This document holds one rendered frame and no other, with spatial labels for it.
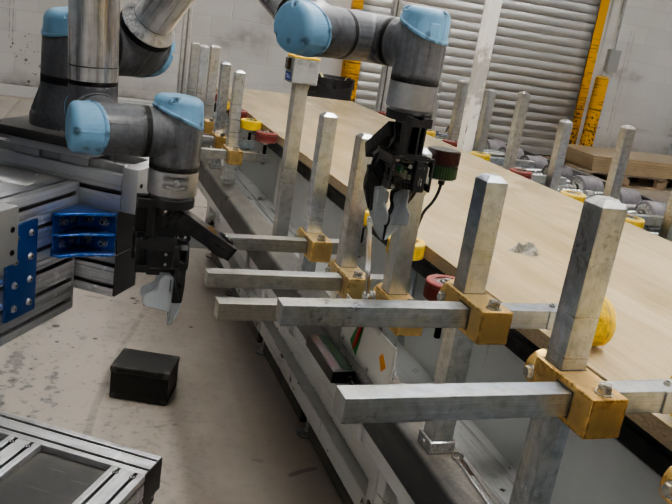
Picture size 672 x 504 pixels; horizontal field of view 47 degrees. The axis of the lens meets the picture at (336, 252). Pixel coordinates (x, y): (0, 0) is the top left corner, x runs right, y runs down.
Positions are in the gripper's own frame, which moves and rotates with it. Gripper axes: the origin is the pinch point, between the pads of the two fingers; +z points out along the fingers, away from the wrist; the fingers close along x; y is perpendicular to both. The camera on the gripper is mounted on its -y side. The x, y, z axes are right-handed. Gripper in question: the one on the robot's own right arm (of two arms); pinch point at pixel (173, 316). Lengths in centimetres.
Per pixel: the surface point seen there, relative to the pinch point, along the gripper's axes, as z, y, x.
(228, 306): -2.6, -8.4, 1.7
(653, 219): -1, -170, -88
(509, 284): -7, -62, -1
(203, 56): -24, -37, -227
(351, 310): -12.7, -19.5, 26.5
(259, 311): -1.8, -13.7, 1.6
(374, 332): 4.2, -37.4, -3.9
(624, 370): -7, -61, 34
